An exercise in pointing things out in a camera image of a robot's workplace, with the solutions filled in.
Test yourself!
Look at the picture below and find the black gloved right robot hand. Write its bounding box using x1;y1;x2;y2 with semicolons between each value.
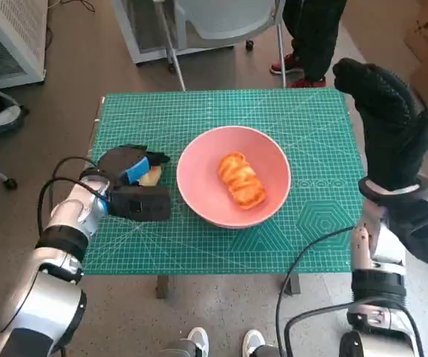
331;57;428;193

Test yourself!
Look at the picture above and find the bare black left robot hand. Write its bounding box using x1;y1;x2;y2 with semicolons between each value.
97;144;171;189

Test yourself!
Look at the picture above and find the round toy bread bun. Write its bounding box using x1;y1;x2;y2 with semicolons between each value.
137;165;163;187

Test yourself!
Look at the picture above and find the pink bowl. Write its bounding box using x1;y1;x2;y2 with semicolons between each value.
175;126;292;230

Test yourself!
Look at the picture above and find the striped rectangular toy bread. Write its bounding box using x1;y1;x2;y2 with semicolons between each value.
217;150;268;209

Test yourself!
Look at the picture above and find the grey wheeled chair base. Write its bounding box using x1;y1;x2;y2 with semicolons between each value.
0;80;29;190

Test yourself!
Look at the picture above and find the green cutting mat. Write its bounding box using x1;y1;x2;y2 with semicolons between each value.
81;88;367;276

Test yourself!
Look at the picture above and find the white perforated cabinet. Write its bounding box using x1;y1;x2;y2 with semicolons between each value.
110;0;236;65

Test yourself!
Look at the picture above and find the person with red shoes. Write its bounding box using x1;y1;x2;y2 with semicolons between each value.
270;0;348;89

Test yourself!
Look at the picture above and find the dark metal table leg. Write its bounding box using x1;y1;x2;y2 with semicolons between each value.
282;274;302;297
156;274;169;299

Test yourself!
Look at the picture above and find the white perforated metal rack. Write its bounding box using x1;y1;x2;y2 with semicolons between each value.
0;0;48;89

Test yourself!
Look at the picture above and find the grey mesh chair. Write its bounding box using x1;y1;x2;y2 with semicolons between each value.
158;0;288;92

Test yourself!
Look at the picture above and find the white shoe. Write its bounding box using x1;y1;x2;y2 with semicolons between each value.
187;326;210;357
242;329;267;357

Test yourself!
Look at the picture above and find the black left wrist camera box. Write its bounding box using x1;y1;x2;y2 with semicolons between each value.
108;184;172;222

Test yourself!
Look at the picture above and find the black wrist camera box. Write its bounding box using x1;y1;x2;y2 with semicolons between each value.
384;193;428;271
108;184;172;222

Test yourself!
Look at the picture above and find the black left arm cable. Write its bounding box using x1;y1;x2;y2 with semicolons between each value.
36;155;107;241

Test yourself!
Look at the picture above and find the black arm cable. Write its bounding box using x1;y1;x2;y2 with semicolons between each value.
275;225;427;357
36;155;107;241

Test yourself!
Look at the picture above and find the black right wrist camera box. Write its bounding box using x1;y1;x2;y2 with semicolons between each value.
384;193;428;271

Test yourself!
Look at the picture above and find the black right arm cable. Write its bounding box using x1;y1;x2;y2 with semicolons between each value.
275;225;427;357

